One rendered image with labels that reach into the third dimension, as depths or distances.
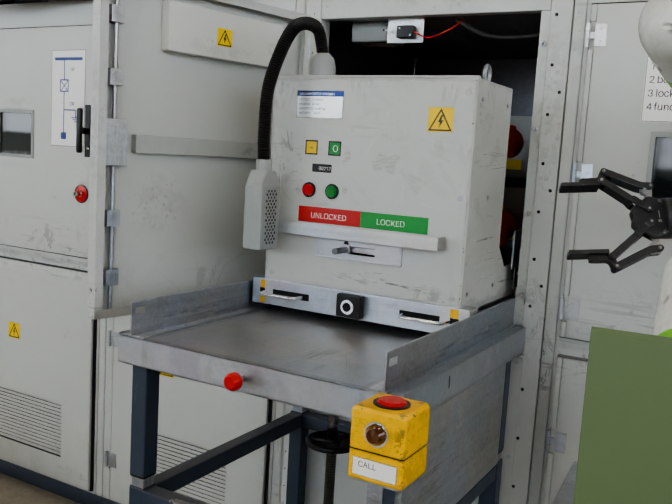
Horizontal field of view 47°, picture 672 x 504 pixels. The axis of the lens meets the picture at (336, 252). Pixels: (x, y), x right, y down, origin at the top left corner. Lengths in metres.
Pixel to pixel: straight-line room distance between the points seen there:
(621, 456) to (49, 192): 2.11
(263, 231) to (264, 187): 0.10
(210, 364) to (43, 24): 1.64
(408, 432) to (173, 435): 1.55
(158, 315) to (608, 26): 1.12
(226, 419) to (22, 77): 1.33
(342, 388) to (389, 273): 0.44
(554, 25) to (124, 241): 1.07
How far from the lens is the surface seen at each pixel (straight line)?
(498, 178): 1.76
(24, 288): 2.88
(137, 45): 1.81
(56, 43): 2.74
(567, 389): 1.86
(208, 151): 1.90
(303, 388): 1.35
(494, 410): 1.82
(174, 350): 1.51
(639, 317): 1.80
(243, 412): 2.29
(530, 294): 1.87
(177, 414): 2.46
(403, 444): 1.01
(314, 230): 1.71
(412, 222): 1.64
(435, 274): 1.63
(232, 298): 1.81
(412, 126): 1.65
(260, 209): 1.70
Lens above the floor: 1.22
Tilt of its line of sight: 7 degrees down
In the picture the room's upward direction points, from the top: 3 degrees clockwise
